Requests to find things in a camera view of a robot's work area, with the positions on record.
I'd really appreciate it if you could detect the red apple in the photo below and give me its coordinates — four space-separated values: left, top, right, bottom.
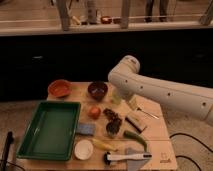
88 106 101 119

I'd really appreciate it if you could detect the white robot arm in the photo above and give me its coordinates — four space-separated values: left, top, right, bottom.
108 55 213 126

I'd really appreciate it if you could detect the green plastic cup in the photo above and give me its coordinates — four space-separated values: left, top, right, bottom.
111 89 122 105

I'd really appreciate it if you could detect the brown block eraser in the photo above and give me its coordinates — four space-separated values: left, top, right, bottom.
125 114 147 134

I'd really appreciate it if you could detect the dark grape bunch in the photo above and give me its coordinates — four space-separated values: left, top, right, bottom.
103 108 121 121

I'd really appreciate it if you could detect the green chili pepper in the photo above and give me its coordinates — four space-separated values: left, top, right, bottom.
123 130 147 152

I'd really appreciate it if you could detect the dark maroon bowl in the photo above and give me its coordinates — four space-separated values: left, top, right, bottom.
87 81 108 101

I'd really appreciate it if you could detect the blue sponge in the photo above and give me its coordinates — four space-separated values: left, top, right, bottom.
77 123 96 136

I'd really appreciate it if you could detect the grey cloth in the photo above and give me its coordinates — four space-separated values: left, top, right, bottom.
125 148 150 171

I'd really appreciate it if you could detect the orange bowl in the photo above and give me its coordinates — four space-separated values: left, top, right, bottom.
48 79 71 98

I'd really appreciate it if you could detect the green plastic tray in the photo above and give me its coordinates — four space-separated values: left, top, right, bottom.
16 101 81 161

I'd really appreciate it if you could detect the black pole stand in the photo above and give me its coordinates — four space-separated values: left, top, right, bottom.
0 131 14 171

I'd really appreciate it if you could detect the black floor cable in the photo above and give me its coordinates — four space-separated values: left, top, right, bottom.
169 132 213 171

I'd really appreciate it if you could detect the white handled brush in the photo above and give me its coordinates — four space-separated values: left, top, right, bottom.
103 152 152 165

